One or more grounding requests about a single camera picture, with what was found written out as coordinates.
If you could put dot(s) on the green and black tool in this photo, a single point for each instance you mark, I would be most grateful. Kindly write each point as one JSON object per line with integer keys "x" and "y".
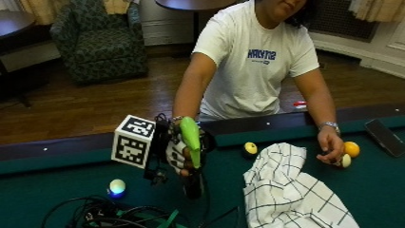
{"x": 191, "y": 139}

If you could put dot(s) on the white and yellow billiard ball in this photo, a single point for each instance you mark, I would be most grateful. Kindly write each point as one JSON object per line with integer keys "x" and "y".
{"x": 346, "y": 160}

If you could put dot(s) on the orange billiard ball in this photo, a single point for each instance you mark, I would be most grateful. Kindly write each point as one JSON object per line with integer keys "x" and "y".
{"x": 352, "y": 148}

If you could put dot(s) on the silver wristwatch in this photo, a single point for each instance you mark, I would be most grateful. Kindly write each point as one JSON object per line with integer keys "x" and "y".
{"x": 329, "y": 124}

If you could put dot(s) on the white marker cube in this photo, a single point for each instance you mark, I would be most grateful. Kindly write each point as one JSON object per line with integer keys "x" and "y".
{"x": 131, "y": 141}

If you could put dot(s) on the black phone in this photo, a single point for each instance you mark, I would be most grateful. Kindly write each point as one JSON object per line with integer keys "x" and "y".
{"x": 384, "y": 137}

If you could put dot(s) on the white checked cloth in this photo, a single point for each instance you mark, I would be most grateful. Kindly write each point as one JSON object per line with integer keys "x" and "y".
{"x": 283, "y": 190}

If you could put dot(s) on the glowing white ball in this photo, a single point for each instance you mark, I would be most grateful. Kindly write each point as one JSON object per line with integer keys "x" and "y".
{"x": 116, "y": 187}

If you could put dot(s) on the black and yellow billiard ball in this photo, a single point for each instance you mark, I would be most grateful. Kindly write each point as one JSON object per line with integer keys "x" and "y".
{"x": 249, "y": 148}

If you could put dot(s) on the red and white object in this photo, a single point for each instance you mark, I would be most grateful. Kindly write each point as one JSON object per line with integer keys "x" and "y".
{"x": 300, "y": 104}

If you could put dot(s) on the white printed t-shirt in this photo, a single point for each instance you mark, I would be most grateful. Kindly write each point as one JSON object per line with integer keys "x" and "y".
{"x": 248, "y": 85}

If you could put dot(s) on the the person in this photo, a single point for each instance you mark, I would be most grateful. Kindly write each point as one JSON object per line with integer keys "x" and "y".
{"x": 253, "y": 79}

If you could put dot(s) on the green patterned armchair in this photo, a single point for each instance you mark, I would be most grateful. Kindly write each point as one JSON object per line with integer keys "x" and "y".
{"x": 101, "y": 44}

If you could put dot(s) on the radiator grille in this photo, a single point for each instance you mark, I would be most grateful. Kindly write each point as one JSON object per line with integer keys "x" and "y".
{"x": 337, "y": 20}

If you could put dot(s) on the dark round table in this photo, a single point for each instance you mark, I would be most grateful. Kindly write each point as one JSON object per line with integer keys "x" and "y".
{"x": 15, "y": 23}
{"x": 193, "y": 4}

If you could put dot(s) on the black glove electronics mount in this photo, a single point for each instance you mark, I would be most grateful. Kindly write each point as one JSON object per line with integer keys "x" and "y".
{"x": 156, "y": 148}

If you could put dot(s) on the dark wooden table rail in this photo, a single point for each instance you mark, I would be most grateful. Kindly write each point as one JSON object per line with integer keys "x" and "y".
{"x": 63, "y": 147}

